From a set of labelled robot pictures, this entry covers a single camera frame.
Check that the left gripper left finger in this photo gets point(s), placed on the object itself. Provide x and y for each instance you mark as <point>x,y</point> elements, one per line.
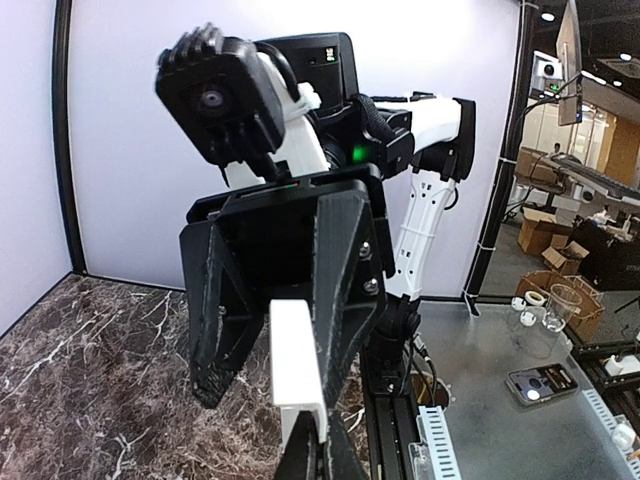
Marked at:
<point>299,460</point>

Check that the open cardboard box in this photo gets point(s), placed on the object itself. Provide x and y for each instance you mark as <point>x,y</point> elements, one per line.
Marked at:
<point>542,236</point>

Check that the white battery cover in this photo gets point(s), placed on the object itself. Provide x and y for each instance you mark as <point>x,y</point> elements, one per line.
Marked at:
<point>295,377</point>

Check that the left black frame post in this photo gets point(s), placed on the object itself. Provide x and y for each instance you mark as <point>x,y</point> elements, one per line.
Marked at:
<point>61,134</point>

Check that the black smartphone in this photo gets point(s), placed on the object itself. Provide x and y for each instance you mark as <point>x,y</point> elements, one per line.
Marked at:
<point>537,385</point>

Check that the white tape roll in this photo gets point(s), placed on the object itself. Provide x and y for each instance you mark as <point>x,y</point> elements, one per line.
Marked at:
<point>534,298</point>

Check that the black frame post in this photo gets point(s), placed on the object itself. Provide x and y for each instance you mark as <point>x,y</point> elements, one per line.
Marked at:
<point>61,134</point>
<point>507,158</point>

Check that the overhead monitor screen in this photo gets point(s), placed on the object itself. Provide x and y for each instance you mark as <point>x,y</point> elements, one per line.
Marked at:
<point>568,50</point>

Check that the brown cardboard box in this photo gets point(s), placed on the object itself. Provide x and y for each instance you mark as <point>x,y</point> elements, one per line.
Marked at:
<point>584,323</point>

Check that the right black frame post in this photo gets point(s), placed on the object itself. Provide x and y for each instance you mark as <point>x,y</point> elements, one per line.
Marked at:
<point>507,158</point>

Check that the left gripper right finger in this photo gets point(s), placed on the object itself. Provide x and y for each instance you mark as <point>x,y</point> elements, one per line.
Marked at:
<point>340,458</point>

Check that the white slotted cable duct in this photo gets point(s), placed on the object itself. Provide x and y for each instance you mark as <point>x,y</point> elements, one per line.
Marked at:
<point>442,463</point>

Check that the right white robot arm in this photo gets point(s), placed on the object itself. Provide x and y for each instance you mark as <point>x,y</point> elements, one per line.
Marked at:
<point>423,146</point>

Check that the clear glass beaker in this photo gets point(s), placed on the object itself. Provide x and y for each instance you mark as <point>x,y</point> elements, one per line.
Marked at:
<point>563,303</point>

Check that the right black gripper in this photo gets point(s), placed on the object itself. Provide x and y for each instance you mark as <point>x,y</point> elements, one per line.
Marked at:
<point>324,235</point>

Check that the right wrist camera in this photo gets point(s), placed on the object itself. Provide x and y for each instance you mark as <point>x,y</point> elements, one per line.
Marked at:
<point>242,107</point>

